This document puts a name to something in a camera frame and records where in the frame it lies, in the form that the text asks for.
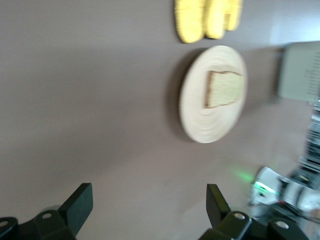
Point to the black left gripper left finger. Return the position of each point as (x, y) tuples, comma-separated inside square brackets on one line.
[(75, 207)]

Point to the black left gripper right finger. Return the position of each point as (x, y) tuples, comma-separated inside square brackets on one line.
[(217, 210)]

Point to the round wooden plate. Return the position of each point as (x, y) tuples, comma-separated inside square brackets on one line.
[(212, 125)]

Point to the brown toast slice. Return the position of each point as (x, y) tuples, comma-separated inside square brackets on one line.
[(225, 88)]

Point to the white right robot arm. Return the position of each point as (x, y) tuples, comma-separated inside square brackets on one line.
[(265, 180)]

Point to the brown table cover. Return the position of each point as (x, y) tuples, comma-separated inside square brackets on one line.
[(75, 100)]

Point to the beige and chrome toaster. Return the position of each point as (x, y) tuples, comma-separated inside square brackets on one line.
[(297, 72)]

